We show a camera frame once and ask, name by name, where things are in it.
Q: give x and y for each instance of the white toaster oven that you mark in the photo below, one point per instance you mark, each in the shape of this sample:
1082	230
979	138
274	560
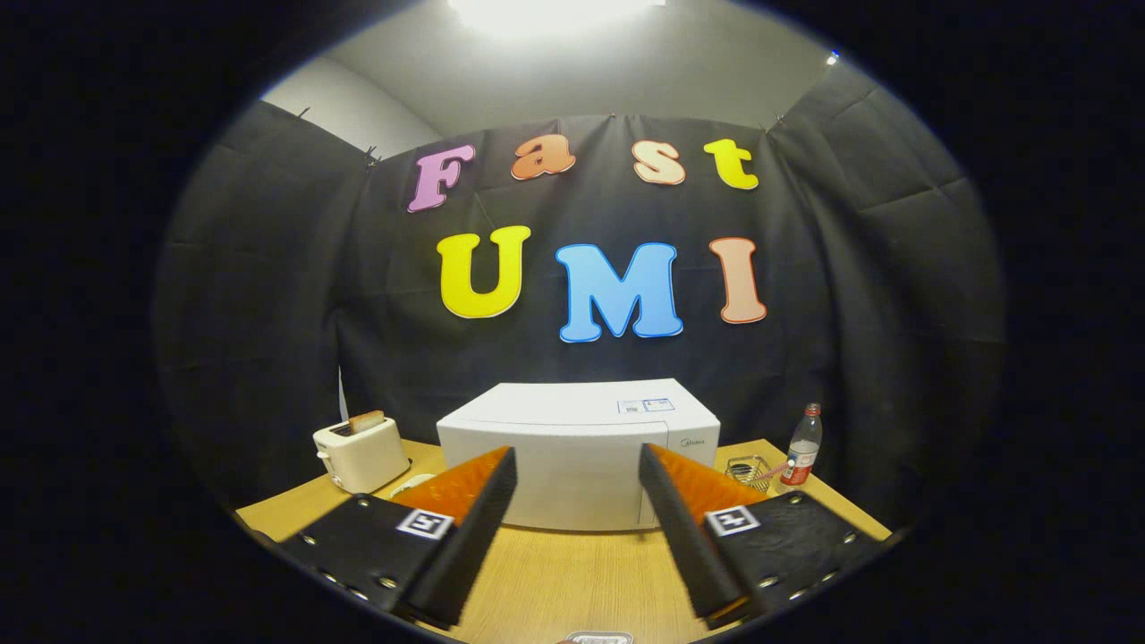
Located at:
572	429

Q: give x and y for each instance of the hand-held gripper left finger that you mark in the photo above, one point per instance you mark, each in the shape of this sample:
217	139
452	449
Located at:
470	546

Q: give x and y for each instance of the white pop-up toaster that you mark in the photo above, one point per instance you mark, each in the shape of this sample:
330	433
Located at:
367	461

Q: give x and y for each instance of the bread slice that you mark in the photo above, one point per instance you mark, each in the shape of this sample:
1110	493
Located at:
367	421

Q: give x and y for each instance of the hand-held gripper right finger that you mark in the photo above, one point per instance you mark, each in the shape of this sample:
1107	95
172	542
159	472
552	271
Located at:
684	546

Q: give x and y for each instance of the white divided bean tray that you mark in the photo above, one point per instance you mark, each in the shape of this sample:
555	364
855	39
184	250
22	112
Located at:
410	486

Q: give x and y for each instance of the white slotted tray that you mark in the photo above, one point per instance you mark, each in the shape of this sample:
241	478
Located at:
599	639

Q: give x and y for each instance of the red white striped straw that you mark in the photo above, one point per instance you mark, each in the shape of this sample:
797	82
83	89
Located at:
776	469

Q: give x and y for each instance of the black backdrop cloth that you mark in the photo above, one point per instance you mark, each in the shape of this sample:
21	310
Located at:
268	313

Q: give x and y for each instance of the plastic bottle red label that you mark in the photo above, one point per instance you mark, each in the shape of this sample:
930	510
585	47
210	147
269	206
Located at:
802	452

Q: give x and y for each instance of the large ceiling light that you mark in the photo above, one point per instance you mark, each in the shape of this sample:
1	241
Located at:
555	13

